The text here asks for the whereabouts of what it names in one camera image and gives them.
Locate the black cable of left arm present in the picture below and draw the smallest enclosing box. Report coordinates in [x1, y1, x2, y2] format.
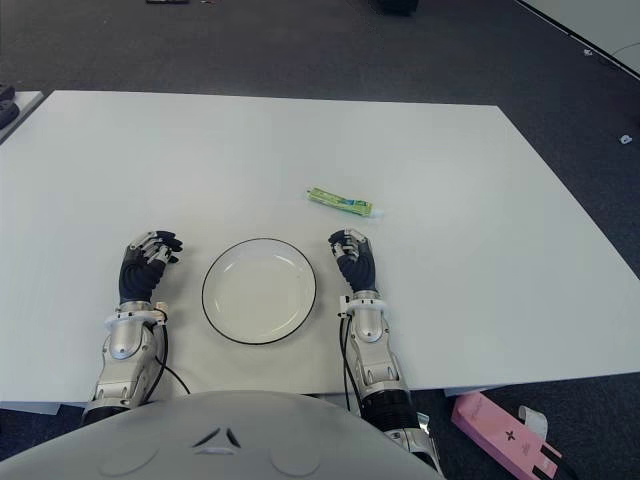
[154, 319, 192, 399]

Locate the white table with black edge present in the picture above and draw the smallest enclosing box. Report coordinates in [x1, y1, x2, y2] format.
[514, 0, 640, 81]

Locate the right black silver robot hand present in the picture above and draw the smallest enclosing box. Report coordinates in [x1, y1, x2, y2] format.
[327, 227, 380, 296]

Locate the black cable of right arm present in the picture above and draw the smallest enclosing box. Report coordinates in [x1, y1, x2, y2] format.
[339, 312, 366, 416]

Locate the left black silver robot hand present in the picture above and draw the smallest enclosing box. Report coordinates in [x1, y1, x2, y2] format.
[117, 230, 184, 305]

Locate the grey side table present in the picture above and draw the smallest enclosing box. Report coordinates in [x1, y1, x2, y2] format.
[0, 90, 45, 146]

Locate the grey robot torso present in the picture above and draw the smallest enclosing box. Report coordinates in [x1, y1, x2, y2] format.
[0, 390, 446, 480]

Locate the green toothpaste tube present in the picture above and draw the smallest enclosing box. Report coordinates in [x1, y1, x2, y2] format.
[305, 186, 387, 219]

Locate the white plate with black rim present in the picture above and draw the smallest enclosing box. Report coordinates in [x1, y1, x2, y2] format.
[201, 237, 318, 346]

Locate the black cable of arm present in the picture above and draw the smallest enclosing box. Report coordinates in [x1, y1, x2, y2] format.
[154, 319, 192, 399]
[339, 312, 366, 416]

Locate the pink cardboard box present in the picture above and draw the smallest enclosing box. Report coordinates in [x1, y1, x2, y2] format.
[451, 391, 564, 477]

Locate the white paper tag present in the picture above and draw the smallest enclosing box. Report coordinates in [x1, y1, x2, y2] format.
[517, 404, 550, 444]

